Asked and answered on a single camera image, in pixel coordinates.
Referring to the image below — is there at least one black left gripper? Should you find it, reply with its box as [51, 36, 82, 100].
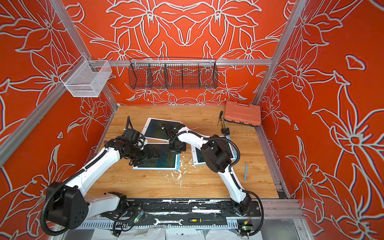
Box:
[126, 146, 161, 165]

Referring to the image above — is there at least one blue tablet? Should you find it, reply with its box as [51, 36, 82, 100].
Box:
[191, 141, 237, 166]
[133, 143, 180, 171]

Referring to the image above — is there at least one blue stylus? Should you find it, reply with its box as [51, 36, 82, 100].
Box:
[244, 163, 248, 182]

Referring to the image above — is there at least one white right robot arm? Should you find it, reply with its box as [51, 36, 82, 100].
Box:
[160, 124, 255, 216]

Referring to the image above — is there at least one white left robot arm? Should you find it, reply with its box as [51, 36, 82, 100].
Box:
[40, 119, 160, 236]

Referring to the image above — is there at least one silver combination wrench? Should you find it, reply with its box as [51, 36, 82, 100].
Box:
[153, 218, 184, 226]

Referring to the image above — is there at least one red plastic tool case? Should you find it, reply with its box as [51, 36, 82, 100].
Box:
[224, 101, 262, 127]

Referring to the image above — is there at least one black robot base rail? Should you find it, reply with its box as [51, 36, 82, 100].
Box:
[100, 197, 262, 218]

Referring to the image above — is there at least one white slotted cable duct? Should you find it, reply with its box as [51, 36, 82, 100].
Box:
[76, 219, 239, 230]

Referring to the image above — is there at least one black wire wall basket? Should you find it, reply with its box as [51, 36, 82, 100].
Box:
[128, 58, 219, 90]

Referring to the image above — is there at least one yellow handled screwdriver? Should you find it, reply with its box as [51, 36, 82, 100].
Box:
[189, 218, 216, 223]

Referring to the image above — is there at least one clear plastic wall bin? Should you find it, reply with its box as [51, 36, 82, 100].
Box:
[60, 56, 112, 98]

